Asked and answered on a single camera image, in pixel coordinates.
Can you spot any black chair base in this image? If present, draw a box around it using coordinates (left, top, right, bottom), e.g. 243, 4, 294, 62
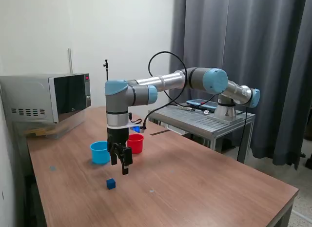
301, 150, 312, 168

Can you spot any silver microwave oven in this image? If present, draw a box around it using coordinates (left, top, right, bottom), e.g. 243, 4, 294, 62
0, 73, 92, 125

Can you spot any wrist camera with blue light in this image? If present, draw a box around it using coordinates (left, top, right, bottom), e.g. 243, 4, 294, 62
128, 118, 148, 134

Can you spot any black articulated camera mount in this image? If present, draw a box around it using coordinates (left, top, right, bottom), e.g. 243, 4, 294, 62
102, 59, 110, 81

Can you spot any black cable hanging off cart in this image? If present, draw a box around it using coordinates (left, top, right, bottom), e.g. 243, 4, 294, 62
234, 106, 247, 161

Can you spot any red plastic cup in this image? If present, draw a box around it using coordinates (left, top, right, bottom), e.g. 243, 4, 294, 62
126, 133, 145, 155

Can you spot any wooden boards stack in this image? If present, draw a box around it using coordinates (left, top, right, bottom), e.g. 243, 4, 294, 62
24, 128, 59, 138

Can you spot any black cable with metal plug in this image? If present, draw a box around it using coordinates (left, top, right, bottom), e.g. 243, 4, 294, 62
170, 103, 207, 113

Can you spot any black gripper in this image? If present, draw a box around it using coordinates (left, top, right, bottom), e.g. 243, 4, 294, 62
106, 127, 134, 176

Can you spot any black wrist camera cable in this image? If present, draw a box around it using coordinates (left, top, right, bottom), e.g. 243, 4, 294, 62
142, 50, 220, 130

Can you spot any grey metal robot cart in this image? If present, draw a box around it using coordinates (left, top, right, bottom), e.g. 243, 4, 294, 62
148, 103, 256, 165

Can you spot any grey curtain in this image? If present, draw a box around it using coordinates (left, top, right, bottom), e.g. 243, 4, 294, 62
169, 0, 312, 170

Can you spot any blue plastic bin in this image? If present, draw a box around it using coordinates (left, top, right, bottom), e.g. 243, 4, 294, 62
89, 140, 111, 165

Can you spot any blue teach pendant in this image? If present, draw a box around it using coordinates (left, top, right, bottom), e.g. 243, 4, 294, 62
186, 98, 218, 112

